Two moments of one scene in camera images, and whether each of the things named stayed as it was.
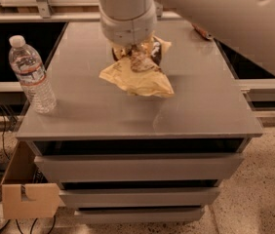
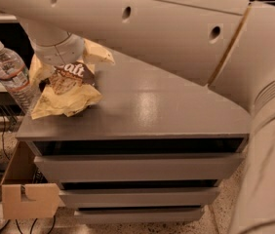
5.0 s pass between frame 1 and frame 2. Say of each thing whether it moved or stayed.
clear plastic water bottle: moved
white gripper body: moved
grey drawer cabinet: stayed
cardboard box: stayed
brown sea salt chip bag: moved
